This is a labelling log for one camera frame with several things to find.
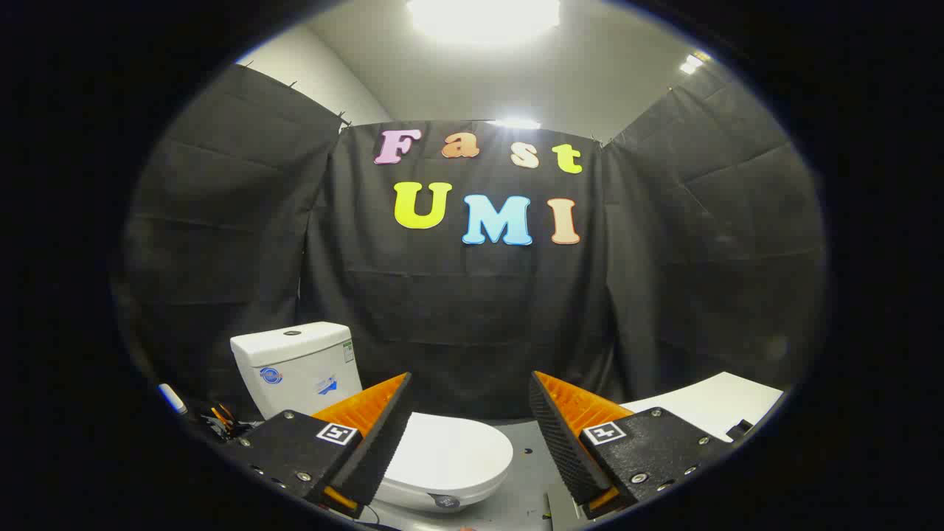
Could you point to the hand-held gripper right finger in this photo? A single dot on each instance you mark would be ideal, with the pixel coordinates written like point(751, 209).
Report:
point(564, 442)

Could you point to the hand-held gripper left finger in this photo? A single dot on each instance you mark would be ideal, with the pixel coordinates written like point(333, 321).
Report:
point(380, 442)

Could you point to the white toilet bowl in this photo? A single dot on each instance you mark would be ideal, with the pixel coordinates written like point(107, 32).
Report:
point(413, 499)

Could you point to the grey drawer cabinet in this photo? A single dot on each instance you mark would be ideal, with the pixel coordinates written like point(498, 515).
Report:
point(715, 405)

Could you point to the black backdrop cloth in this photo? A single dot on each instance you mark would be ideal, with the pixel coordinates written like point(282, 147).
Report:
point(472, 310)

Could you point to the white cylindrical object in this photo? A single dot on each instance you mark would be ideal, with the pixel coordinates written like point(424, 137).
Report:
point(172, 398)

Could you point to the small ceiling light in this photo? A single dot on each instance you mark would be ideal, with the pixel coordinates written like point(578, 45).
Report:
point(692, 63)
point(514, 124)

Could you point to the large round ceiling light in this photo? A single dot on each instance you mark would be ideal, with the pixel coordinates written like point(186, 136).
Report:
point(483, 18)

